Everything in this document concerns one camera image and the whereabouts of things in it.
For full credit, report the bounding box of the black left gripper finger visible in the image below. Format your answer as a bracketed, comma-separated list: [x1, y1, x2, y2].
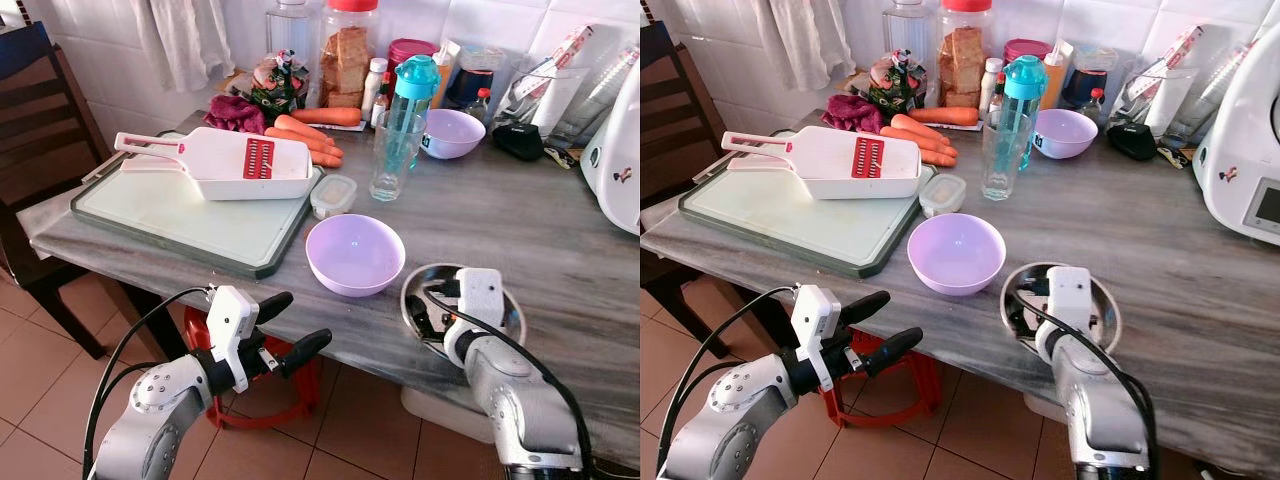
[254, 291, 296, 327]
[864, 327, 925, 379]
[279, 328, 334, 379]
[841, 290, 892, 327]

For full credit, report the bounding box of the round steel plate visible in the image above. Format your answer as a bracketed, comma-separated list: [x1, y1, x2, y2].
[400, 263, 528, 362]
[1000, 262, 1124, 359]

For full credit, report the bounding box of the red plastic stool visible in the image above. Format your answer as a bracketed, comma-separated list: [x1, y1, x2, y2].
[819, 326, 942, 430]
[182, 305, 327, 432]

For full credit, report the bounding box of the large lilac plastic bowl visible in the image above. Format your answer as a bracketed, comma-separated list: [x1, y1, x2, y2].
[305, 214, 407, 299]
[907, 213, 1009, 298]

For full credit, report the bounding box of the white plastic bin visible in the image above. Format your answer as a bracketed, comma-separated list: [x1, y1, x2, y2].
[1020, 392, 1063, 425]

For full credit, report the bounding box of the pale green cutting board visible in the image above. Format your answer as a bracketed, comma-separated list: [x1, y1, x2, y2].
[678, 148, 937, 280]
[70, 148, 327, 280]

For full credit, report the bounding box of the small clear plastic container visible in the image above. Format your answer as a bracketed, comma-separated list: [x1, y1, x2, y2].
[309, 174, 359, 220]
[918, 173, 968, 219]

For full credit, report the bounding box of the tall clear drinking glass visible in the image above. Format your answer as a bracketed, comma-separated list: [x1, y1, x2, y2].
[980, 108, 1037, 202]
[369, 109, 429, 204]

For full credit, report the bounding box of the white mandoline slicer red blade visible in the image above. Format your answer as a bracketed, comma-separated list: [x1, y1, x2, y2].
[113, 126, 315, 202]
[721, 126, 923, 201]

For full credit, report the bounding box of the orange carrot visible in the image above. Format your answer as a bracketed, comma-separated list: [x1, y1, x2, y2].
[907, 106, 981, 127]
[264, 127, 345, 169]
[890, 113, 953, 151]
[274, 114, 339, 153]
[879, 126, 959, 169]
[289, 107, 363, 128]

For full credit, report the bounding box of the small lilac plastic bowl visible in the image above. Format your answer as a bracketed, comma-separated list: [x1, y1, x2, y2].
[420, 109, 488, 161]
[1032, 108, 1099, 161]

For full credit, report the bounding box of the black pouch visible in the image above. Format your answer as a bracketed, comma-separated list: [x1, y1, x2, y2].
[1105, 121, 1160, 162]
[491, 121, 547, 164]

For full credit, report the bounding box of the maroon crumpled cloth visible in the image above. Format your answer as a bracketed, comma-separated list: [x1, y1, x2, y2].
[204, 94, 270, 137]
[821, 93, 887, 136]

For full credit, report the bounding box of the dark glass jar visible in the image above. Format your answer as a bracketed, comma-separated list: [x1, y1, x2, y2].
[1059, 47, 1117, 110]
[444, 48, 503, 111]

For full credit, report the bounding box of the teal lidded water bottle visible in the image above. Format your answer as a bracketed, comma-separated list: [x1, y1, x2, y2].
[386, 54, 442, 171]
[1000, 54, 1050, 171]

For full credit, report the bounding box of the orange sauce bottle white cap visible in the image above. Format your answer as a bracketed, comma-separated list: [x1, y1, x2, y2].
[1039, 39, 1074, 110]
[431, 39, 464, 110]

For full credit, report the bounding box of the dark green snack packet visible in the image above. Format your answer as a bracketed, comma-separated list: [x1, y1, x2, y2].
[867, 49, 927, 114]
[249, 49, 312, 117]

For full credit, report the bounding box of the white kitchen appliance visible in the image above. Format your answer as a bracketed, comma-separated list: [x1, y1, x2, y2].
[1191, 40, 1280, 247]
[579, 60, 641, 237]

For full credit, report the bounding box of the clear plastic jug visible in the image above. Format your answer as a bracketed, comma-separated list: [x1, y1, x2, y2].
[1112, 24, 1253, 147]
[497, 24, 641, 147]

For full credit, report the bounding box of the red lidded jar of rusks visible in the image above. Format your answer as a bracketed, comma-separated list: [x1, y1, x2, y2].
[936, 0, 997, 110]
[317, 0, 382, 110]

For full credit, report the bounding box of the maroon lidded container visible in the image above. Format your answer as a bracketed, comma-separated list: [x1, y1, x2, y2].
[1002, 37, 1052, 64]
[387, 37, 442, 77]

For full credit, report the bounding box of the dark wooden chair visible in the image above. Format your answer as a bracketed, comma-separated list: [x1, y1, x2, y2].
[0, 22, 193, 361]
[640, 22, 793, 353]

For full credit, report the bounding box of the white hanging cloth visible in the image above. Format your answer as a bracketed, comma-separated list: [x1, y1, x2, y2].
[764, 0, 857, 94]
[130, 0, 237, 93]

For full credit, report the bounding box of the clear glass bottle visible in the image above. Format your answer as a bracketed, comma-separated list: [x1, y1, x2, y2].
[264, 0, 322, 73]
[881, 0, 940, 67]

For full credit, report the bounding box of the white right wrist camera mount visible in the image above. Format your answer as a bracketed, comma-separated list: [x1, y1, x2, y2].
[455, 267, 507, 337]
[1045, 265, 1094, 337]

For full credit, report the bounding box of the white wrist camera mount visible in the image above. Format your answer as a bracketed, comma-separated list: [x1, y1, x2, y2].
[205, 286, 262, 393]
[455, 267, 507, 337]
[1045, 265, 1094, 337]
[790, 285, 844, 391]

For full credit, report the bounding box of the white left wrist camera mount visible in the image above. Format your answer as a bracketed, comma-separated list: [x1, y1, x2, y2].
[790, 285, 844, 391]
[205, 286, 262, 393]

